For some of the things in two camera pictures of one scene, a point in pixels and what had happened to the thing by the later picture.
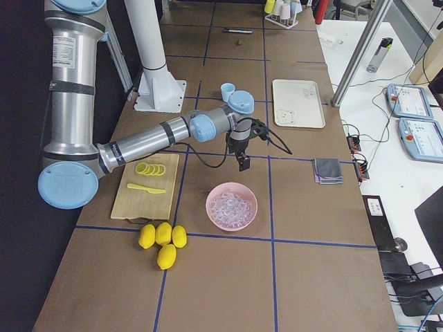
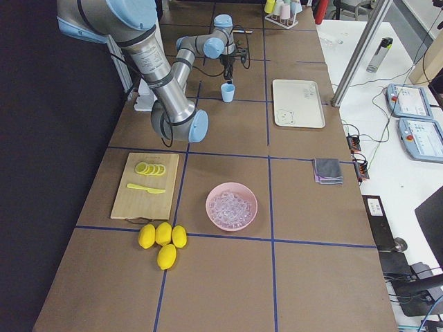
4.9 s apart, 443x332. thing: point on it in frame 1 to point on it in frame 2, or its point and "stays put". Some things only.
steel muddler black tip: (241, 31) stays put
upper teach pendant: (408, 102) stays put
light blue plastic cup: (226, 89) stays put
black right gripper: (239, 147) to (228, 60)
